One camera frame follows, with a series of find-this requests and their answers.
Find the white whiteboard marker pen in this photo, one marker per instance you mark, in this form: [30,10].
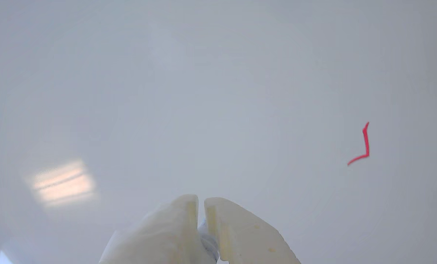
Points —
[208,245]

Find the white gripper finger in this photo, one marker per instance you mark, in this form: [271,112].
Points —
[159,238]
[247,238]

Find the large whiteboard with metal frame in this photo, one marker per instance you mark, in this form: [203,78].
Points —
[203,91]

